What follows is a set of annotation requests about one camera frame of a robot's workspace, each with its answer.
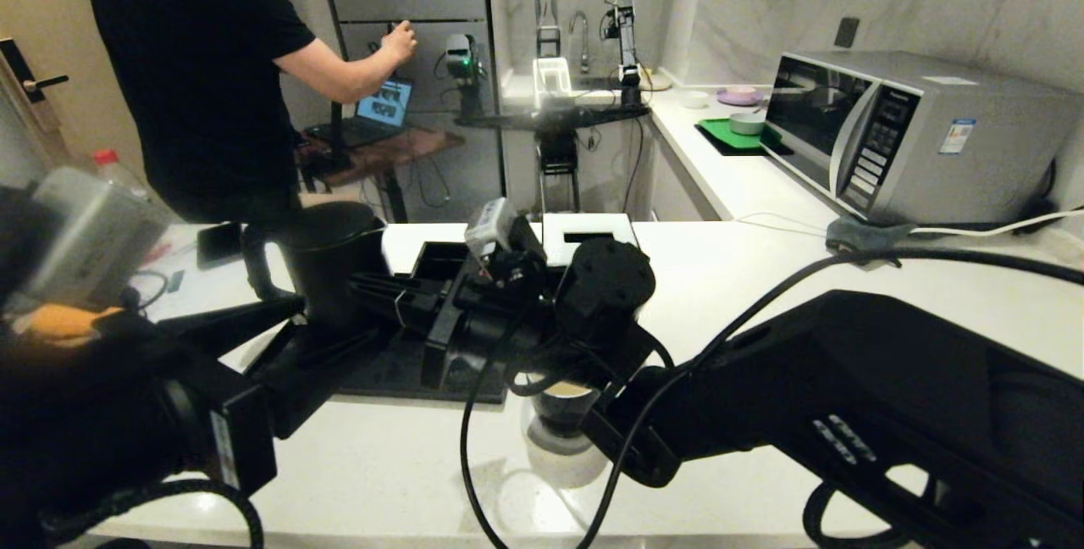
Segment thin white cable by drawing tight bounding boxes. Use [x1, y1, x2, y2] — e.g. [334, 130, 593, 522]
[730, 210, 839, 236]

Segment black electric kettle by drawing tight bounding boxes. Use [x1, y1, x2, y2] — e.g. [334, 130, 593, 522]
[241, 202, 390, 338]

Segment white round coaster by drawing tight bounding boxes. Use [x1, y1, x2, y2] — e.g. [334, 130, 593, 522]
[523, 422, 607, 458]

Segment beige wooden door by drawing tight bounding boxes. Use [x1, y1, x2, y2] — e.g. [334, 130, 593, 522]
[0, 0, 153, 186]

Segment black mug white inside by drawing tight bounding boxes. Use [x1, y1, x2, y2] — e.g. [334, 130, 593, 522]
[532, 380, 604, 440]

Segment dark grey folded cloth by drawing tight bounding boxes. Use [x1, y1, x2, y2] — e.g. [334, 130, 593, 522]
[823, 215, 915, 258]

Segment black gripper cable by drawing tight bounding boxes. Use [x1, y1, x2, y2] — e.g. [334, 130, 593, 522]
[42, 477, 265, 549]

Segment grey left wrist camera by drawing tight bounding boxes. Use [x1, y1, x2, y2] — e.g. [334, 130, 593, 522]
[25, 166, 170, 308]

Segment black door handle lock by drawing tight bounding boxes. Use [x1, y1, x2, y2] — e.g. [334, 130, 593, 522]
[0, 39, 73, 105]

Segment silver microwave oven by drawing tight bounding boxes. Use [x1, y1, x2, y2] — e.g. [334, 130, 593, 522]
[760, 49, 1081, 226]

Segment thick white power cable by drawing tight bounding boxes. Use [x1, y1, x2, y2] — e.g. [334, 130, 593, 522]
[910, 207, 1084, 236]

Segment yellow toy corn cob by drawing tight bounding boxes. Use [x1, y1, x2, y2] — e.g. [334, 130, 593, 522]
[17, 303, 119, 342]

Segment clear bottle red cap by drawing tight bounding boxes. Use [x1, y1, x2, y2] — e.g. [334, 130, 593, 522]
[91, 149, 149, 198]

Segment black teleoperation platform stand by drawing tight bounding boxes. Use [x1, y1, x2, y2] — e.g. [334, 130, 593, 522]
[462, 104, 653, 214]

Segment white dish rack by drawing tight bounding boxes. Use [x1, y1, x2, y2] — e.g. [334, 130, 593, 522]
[532, 58, 574, 108]

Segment black compartment organizer box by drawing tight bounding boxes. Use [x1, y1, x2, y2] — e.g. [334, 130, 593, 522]
[411, 241, 475, 280]

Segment chrome kitchen faucet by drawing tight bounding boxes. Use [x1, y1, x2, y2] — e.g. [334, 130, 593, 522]
[567, 11, 591, 75]

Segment green tray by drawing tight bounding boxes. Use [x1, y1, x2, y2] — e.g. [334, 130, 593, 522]
[694, 117, 784, 157]

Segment person in black shirt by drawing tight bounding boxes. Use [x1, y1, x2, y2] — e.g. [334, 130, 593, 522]
[82, 0, 418, 224]

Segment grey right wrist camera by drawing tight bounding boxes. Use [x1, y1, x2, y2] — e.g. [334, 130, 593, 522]
[464, 197, 520, 258]

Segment black looped cable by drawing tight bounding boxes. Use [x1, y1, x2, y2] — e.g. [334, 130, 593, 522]
[127, 271, 172, 313]

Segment black rectangular serving tray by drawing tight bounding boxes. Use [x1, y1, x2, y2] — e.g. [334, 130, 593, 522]
[246, 312, 509, 404]

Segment open laptop blue screen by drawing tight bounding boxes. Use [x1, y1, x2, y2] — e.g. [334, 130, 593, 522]
[305, 77, 416, 150]

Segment tall black metal stand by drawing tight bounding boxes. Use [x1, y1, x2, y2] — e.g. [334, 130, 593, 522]
[530, 0, 561, 58]

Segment black smartphone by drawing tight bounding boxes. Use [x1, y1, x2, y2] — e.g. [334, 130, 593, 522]
[196, 223, 246, 270]

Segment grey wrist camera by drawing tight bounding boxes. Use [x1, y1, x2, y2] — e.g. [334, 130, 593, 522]
[25, 166, 170, 308]
[464, 197, 520, 258]

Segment black tissue box white lid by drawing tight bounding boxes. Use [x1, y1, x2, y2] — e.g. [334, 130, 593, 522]
[542, 212, 638, 268]

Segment brown wooden stool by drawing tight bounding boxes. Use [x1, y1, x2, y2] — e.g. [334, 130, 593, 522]
[296, 128, 465, 224]

